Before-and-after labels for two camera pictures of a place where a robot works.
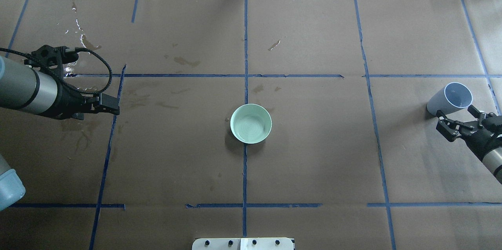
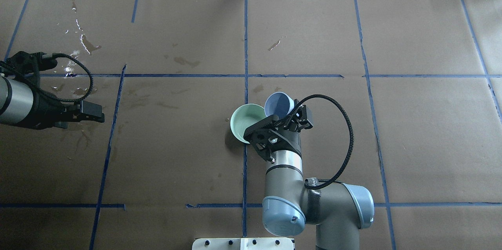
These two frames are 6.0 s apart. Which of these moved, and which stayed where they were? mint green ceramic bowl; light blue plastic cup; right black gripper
Moved: right black gripper; light blue plastic cup
Stayed: mint green ceramic bowl
